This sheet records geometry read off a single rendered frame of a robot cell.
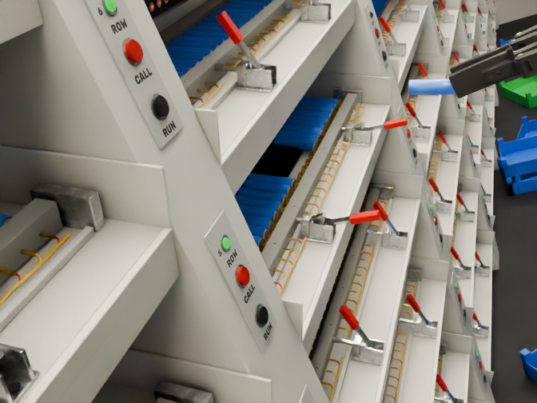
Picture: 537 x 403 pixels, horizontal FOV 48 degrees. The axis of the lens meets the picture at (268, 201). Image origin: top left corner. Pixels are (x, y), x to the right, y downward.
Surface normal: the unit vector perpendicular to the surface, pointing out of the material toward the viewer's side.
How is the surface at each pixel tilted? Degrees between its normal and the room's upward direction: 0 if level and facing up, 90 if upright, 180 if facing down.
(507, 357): 0
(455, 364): 21
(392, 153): 90
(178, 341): 90
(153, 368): 90
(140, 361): 90
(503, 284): 0
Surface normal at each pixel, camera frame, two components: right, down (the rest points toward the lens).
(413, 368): -0.04, -0.85
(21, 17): 0.95, 0.14
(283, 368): 0.88, -0.18
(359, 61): -0.30, 0.51
